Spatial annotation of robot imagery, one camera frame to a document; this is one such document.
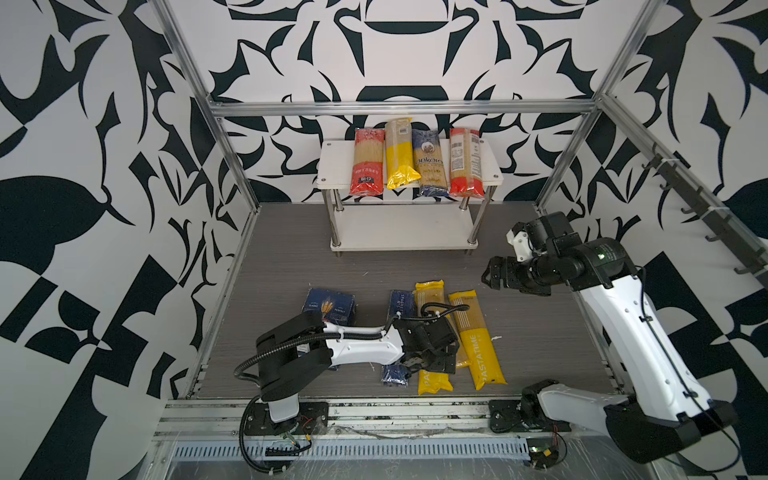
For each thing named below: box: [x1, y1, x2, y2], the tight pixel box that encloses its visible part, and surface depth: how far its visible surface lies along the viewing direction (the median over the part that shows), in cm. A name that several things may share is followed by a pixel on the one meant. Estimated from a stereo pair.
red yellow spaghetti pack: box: [350, 127, 385, 196], surface depth 82 cm
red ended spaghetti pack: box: [449, 128, 485, 199], surface depth 80 cm
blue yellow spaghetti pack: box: [412, 128, 448, 197], surface depth 80 cm
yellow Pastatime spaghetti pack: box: [448, 290, 508, 391], surface depth 86 cm
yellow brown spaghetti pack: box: [385, 118, 421, 190], surface depth 82 cm
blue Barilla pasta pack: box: [302, 288, 357, 326], surface depth 87 cm
